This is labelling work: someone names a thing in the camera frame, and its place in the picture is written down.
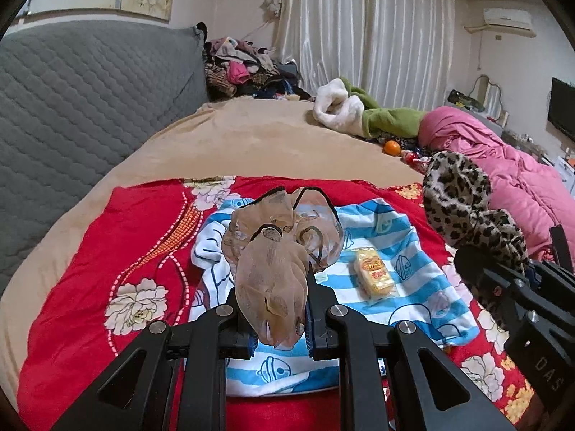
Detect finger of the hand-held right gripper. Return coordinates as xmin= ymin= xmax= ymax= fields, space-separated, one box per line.
xmin=530 ymin=224 xmax=575 ymax=297
xmin=453 ymin=245 xmax=540 ymax=337

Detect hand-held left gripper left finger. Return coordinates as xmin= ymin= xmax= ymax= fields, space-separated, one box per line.
xmin=51 ymin=285 xmax=257 ymax=431

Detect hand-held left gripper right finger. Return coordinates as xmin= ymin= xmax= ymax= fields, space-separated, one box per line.
xmin=305 ymin=269 xmax=517 ymax=431

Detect beige mesh scrunchie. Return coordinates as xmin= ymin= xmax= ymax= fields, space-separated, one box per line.
xmin=222 ymin=187 xmax=344 ymax=351

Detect orange label bread packet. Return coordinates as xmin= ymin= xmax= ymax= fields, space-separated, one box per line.
xmin=353 ymin=247 xmax=398 ymax=302

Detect leopard print scrunchie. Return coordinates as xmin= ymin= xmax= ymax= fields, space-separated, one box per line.
xmin=422 ymin=150 xmax=532 ymax=324

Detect pink quilt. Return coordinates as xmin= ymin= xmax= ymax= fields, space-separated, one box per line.
xmin=418 ymin=105 xmax=575 ymax=261

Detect black television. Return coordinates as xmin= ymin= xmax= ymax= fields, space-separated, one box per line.
xmin=547 ymin=76 xmax=575 ymax=142

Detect grey vanity table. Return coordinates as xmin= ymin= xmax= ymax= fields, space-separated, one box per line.
xmin=445 ymin=99 xmax=558 ymax=167

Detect red floral blanket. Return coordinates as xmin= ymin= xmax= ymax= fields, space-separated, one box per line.
xmin=15 ymin=175 xmax=546 ymax=431

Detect colourful snack wrappers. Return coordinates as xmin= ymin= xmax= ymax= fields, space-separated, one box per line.
xmin=400 ymin=146 xmax=434 ymax=173

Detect arched vanity mirror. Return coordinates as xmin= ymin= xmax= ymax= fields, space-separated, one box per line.
xmin=469 ymin=74 xmax=504 ymax=117

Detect dark patterned bag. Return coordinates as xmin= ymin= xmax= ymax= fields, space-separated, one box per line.
xmin=448 ymin=89 xmax=486 ymax=111

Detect green white fleece garment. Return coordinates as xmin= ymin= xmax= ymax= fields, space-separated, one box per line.
xmin=313 ymin=76 xmax=427 ymax=140

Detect white air conditioner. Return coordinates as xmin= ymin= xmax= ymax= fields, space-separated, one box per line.
xmin=483 ymin=8 xmax=533 ymax=30

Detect pile of clothes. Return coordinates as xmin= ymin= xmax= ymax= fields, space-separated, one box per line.
xmin=193 ymin=22 xmax=315 ymax=102

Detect grey quilted headboard cover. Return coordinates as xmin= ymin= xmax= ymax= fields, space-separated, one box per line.
xmin=0 ymin=18 xmax=210 ymax=286

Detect white curtains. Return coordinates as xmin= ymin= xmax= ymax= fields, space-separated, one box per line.
xmin=270 ymin=0 xmax=456 ymax=111

